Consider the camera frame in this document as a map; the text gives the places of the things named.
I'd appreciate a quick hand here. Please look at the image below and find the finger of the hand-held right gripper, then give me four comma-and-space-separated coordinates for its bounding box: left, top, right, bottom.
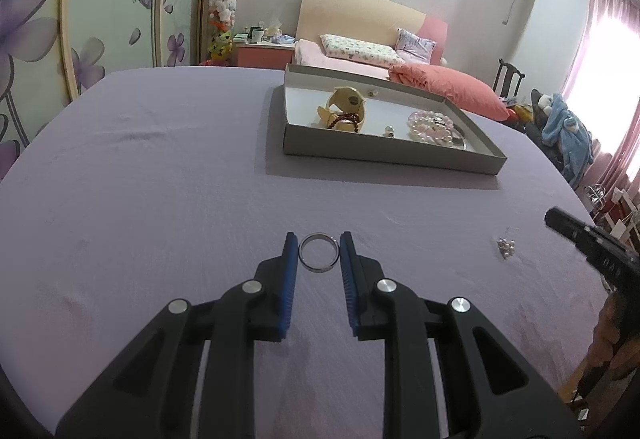
544, 206, 601, 251

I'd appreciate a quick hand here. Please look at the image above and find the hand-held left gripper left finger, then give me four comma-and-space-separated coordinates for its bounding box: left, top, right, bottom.
54, 232, 300, 439

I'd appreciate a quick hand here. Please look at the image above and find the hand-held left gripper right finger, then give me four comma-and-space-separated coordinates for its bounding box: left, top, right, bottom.
339, 231, 587, 439

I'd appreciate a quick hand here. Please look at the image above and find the silver ring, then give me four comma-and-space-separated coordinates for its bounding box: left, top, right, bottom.
298, 232, 341, 274

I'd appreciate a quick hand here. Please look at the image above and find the grey cardboard tray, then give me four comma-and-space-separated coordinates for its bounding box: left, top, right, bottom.
282, 62, 508, 176

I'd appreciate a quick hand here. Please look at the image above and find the dark red bead necklace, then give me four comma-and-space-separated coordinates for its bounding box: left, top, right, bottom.
327, 114, 362, 133

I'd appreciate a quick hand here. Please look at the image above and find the pink bead bracelet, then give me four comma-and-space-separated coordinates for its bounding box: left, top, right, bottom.
407, 110, 466, 144

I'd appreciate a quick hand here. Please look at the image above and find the person's right forearm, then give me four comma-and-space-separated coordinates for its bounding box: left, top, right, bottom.
592, 290, 640, 385

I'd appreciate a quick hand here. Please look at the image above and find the blue plush robe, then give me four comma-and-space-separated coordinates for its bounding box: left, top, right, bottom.
530, 88, 597, 191

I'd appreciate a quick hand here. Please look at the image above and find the pink curtain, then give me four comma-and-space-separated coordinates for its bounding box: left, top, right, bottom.
562, 0, 640, 200

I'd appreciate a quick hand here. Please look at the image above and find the dark wooden chair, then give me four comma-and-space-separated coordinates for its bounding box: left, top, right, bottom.
492, 58, 526, 98

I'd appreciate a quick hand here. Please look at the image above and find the pink quilt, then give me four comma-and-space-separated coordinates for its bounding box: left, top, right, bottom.
388, 62, 511, 121

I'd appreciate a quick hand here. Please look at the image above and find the cream bangle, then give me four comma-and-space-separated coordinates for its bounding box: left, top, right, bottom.
317, 86, 369, 133

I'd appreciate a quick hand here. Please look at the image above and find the white air conditioner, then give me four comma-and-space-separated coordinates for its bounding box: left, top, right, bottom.
457, 0, 540, 86

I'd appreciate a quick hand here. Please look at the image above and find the lilac pillow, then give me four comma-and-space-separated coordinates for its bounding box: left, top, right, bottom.
395, 28, 437, 65

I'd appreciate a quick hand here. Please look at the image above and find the pink nightstand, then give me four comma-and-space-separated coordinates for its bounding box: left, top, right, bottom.
235, 39, 297, 68

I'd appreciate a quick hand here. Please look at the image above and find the white dotted pillow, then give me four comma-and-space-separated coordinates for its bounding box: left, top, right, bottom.
319, 34, 401, 66

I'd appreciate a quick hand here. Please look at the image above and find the cream and pink headboard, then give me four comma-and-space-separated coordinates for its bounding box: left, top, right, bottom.
294, 0, 450, 66

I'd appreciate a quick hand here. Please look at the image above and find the clear tube of plush toys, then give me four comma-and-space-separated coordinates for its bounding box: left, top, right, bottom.
206, 0, 241, 66

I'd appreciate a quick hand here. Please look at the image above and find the flower print wardrobe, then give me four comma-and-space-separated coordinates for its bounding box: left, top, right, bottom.
0, 0, 217, 182

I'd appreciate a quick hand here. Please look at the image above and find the white wire rack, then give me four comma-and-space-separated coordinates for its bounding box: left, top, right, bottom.
584, 183, 640, 242

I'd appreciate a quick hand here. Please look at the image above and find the silver cuff bracelet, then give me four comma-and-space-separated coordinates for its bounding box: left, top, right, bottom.
434, 126, 471, 151

